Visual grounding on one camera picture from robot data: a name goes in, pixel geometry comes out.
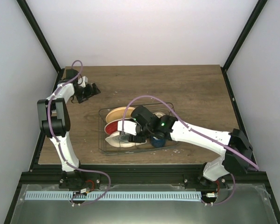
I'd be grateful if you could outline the small cream ceramic bowl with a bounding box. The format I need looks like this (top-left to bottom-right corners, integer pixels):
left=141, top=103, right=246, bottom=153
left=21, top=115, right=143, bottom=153
left=154, top=112, right=166, bottom=118

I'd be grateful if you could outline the black frame post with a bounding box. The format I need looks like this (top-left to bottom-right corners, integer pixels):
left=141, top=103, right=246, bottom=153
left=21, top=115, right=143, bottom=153
left=223, top=0, right=269, bottom=70
left=16, top=0, right=61, bottom=73

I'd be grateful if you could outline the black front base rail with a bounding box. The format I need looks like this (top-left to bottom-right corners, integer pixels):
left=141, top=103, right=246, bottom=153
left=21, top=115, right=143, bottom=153
left=19, top=165, right=269, bottom=190

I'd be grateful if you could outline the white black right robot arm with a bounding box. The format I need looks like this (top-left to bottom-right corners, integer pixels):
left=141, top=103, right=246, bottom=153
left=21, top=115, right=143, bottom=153
left=118, top=105, right=252, bottom=188

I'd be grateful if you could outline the black left frame post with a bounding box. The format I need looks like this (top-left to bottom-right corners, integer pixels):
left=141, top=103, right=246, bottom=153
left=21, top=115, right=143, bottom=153
left=16, top=0, right=61, bottom=73

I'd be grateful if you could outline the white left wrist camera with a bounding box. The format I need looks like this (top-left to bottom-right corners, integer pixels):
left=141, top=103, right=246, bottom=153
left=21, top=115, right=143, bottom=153
left=78, top=76, right=88, bottom=88

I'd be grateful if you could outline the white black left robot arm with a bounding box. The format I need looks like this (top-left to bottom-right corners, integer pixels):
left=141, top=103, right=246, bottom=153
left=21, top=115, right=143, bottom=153
left=37, top=68, right=101, bottom=173

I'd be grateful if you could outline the clear acrylic front panel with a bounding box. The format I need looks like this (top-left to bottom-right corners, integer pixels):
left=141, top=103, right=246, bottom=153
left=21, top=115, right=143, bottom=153
left=10, top=184, right=278, bottom=224

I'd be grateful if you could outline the black right frame post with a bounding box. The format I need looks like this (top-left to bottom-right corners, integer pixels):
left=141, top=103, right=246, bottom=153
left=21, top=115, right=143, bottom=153
left=223, top=0, right=269, bottom=70

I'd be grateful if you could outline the red plate teal flower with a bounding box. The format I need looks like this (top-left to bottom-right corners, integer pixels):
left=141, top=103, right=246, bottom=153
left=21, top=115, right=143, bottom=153
left=104, top=119, right=120, bottom=135

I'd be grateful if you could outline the yellow ceramic plate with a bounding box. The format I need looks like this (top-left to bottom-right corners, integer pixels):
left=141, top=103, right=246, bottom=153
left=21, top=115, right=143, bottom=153
left=105, top=106, right=135, bottom=123

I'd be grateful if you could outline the light blue slotted strip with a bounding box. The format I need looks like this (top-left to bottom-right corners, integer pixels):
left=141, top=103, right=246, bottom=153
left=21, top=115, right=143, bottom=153
left=25, top=191, right=202, bottom=202

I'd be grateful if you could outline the dark blue ceramic mug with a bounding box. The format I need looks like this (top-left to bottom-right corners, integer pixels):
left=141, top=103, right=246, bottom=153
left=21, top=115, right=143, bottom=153
left=150, top=137, right=166, bottom=148

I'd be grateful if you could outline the black wire dish rack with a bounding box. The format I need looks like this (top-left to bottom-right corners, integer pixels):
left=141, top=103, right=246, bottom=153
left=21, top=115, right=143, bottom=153
left=98, top=107, right=179, bottom=155

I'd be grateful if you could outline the white bowl green red rim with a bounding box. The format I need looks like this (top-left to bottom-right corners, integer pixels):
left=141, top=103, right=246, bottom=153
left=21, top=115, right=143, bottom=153
left=105, top=132, right=147, bottom=148

